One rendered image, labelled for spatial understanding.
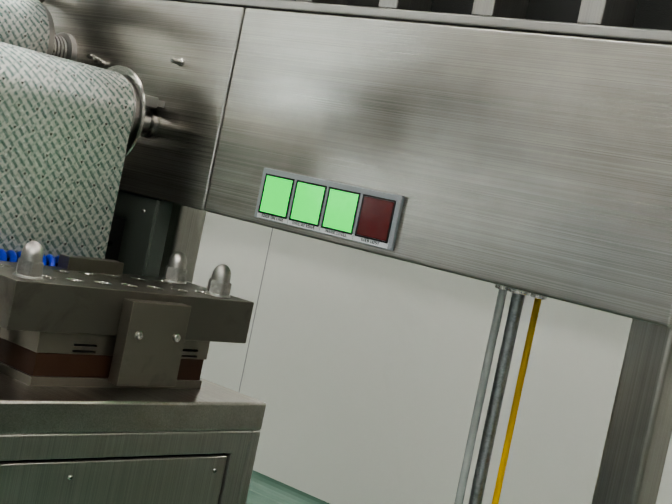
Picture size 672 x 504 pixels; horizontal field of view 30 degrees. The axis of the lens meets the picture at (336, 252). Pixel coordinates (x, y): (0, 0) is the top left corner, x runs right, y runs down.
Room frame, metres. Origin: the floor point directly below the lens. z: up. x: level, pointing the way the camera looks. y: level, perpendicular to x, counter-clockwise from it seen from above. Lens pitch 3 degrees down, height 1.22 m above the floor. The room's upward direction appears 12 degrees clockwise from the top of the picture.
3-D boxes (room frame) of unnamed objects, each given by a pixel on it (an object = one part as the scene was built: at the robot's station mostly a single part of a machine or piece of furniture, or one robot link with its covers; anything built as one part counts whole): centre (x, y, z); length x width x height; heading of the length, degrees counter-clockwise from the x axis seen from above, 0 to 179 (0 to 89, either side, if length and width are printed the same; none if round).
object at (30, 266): (1.52, 0.36, 1.05); 0.04 x 0.04 x 0.04
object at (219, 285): (1.76, 0.15, 1.05); 0.04 x 0.04 x 0.04
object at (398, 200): (1.66, 0.03, 1.19); 0.25 x 0.01 x 0.07; 49
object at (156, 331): (1.62, 0.21, 0.97); 0.10 x 0.03 x 0.11; 139
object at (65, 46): (2.05, 0.53, 1.34); 0.07 x 0.07 x 0.07; 49
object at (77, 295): (1.67, 0.29, 1.00); 0.40 x 0.16 x 0.06; 139
